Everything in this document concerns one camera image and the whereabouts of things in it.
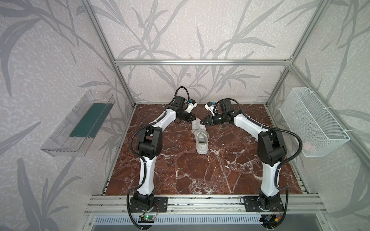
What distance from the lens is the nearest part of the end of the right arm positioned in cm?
74

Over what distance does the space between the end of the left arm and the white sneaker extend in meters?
0.07

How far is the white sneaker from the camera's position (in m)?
0.89

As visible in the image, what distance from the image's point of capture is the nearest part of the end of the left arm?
31.3 inches

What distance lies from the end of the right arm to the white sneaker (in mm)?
69
